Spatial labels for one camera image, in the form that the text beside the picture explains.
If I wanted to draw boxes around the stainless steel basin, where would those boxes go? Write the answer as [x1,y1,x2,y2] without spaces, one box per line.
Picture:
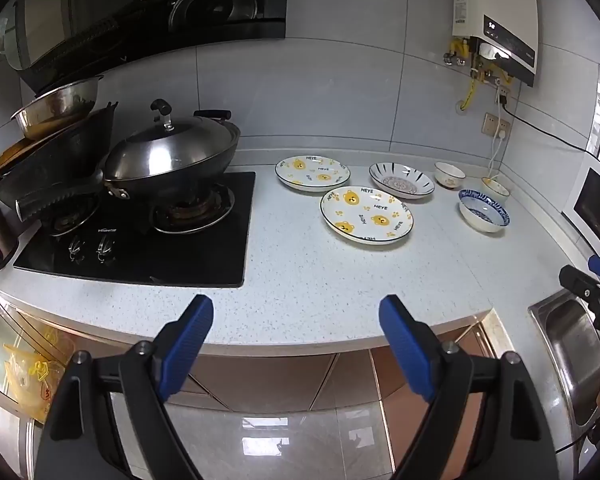
[11,75,104,141]

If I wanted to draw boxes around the double wall outlet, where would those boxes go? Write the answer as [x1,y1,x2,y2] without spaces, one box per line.
[482,112,512,139]

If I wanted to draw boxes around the bear print plate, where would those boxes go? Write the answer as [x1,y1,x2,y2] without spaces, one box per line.
[320,185,415,245]
[275,155,351,191]

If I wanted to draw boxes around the black range hood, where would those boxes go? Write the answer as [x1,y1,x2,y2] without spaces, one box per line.
[0,0,290,93]

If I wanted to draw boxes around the white power cable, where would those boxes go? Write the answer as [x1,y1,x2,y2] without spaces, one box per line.
[486,130,509,190]

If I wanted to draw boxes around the black power cable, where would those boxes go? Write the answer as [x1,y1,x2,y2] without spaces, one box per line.
[500,97,600,154]

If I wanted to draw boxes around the blue patterned bowl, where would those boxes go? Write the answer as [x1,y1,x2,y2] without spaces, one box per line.
[458,189,511,233]

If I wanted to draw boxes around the steel wok lid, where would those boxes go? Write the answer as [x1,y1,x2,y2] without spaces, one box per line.
[105,99,241,181]

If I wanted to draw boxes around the small white bowl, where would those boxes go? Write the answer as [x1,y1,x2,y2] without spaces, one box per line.
[434,161,466,190]
[481,177,511,204]

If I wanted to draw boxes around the yellow plastic bag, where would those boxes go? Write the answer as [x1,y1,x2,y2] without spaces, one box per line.
[2,325,76,421]

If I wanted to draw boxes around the brown kitchen cabinet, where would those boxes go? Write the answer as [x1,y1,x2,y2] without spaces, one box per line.
[0,287,511,428]

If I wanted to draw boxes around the stainless steel sink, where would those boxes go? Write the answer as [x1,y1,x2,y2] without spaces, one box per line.
[527,287,600,428]

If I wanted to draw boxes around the black wok with ear handles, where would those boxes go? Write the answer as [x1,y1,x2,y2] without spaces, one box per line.
[0,102,118,201]

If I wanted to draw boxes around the striped rim plate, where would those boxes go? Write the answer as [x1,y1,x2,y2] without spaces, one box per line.
[369,162,436,200]

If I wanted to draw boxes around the white water heater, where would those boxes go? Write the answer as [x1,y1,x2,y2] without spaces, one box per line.
[451,0,539,88]

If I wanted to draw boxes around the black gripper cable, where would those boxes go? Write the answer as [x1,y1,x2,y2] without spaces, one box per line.
[555,422,598,457]

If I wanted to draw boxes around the white microwave oven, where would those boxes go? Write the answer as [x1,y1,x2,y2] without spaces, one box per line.
[561,165,600,266]

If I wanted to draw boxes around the yellow gas hose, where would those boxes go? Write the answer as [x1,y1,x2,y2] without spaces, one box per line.
[461,77,482,111]

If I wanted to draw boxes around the brown wooden board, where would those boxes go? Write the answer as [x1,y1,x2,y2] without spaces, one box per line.
[0,139,33,177]

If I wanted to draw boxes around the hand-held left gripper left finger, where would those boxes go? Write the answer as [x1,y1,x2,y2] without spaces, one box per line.
[34,294,215,480]

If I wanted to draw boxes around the black gas stove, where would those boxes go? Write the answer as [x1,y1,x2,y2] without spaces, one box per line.
[12,171,257,288]

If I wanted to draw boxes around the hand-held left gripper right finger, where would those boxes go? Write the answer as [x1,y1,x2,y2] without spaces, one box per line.
[378,294,561,480]

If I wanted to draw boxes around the brass pipe fittings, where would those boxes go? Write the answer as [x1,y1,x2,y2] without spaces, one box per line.
[442,37,511,91]

